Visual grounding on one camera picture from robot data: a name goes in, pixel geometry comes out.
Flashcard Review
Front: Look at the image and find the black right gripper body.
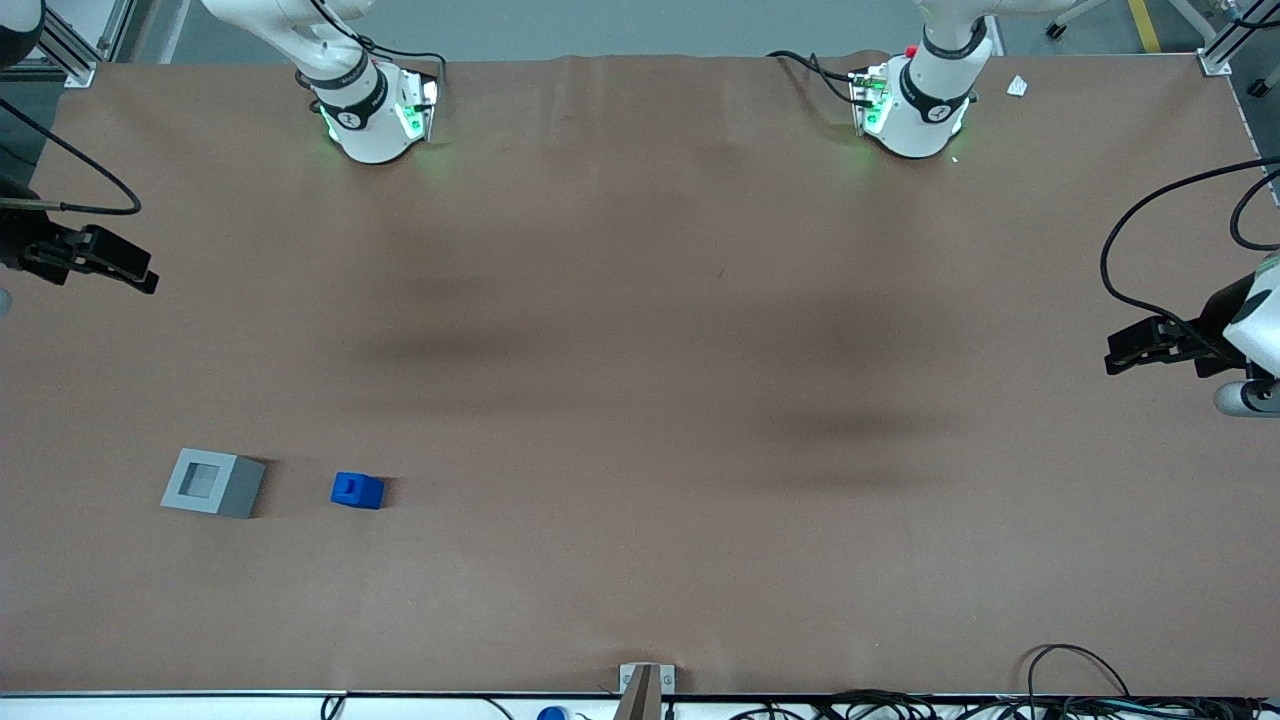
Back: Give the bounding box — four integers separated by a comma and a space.
0, 176, 85, 288

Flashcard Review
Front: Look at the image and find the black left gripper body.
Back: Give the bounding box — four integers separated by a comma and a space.
1190, 272, 1257, 381

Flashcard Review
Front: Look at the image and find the blue plastic block part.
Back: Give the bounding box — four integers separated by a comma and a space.
330, 472, 386, 511

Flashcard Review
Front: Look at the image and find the gray square base block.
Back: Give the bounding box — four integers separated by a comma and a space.
160, 448, 268, 520

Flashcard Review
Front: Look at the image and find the stand leg with black caster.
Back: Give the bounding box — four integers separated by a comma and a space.
1044, 0, 1113, 41

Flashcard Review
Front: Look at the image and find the brown table cover sheet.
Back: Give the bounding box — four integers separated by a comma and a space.
0, 50, 1280, 699

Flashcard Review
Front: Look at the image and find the left wrist camera unit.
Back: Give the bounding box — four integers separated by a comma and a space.
1213, 378, 1280, 419

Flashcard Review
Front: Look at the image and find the long black left arm cable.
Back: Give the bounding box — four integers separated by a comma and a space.
1099, 157, 1280, 353

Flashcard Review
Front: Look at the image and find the short black left arm cable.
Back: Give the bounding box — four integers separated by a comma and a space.
1229, 176, 1280, 252

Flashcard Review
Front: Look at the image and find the aluminium frame post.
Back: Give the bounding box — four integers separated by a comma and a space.
1198, 0, 1280, 78
38, 0, 138, 90

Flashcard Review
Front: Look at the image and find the looped black cable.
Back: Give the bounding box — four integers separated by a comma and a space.
1027, 644, 1132, 701

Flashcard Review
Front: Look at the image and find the black right base cable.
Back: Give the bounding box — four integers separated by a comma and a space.
355, 36, 449, 83

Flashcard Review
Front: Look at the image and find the black base cable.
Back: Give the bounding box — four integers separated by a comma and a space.
767, 49, 863, 108
355, 36, 449, 83

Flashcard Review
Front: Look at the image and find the black left base cable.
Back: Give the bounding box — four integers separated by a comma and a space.
767, 49, 863, 108

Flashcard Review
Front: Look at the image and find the tangled black cable bundle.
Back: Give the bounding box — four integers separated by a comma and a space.
728, 689, 1280, 720

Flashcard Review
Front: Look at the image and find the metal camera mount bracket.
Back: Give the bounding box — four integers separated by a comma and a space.
612, 662, 677, 720

